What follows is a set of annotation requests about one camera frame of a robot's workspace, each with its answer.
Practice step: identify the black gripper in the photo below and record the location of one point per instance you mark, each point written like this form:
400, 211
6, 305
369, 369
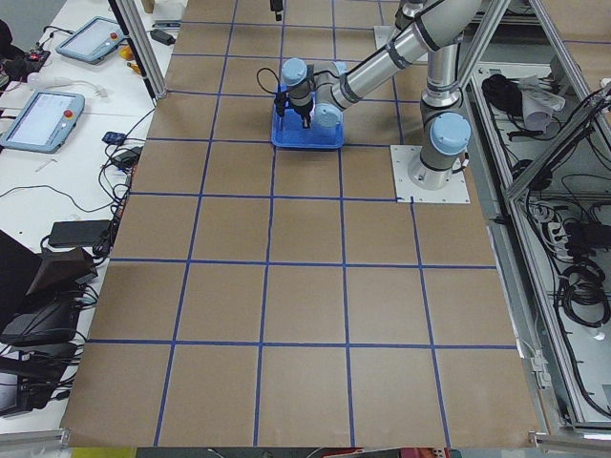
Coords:
303, 113

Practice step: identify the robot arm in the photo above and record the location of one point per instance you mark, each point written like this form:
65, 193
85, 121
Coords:
433, 29

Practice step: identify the blue plastic tray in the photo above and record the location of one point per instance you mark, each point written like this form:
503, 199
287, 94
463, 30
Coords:
326, 131

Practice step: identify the black power adapter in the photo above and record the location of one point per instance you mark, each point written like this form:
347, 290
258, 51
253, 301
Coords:
163, 37

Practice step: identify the upper teach pendant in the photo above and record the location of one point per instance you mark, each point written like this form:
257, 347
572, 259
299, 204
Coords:
93, 41

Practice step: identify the teach pendant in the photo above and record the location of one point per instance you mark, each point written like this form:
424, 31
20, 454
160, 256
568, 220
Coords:
45, 122
93, 41

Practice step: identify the lower teach pendant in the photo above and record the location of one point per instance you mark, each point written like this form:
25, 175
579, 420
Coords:
45, 122

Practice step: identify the black laptop power brick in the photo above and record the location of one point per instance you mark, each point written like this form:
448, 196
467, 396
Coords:
74, 233

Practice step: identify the black monitor stand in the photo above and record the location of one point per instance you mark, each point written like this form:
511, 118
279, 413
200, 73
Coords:
42, 295

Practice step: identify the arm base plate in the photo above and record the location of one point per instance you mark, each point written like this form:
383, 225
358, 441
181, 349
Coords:
414, 183

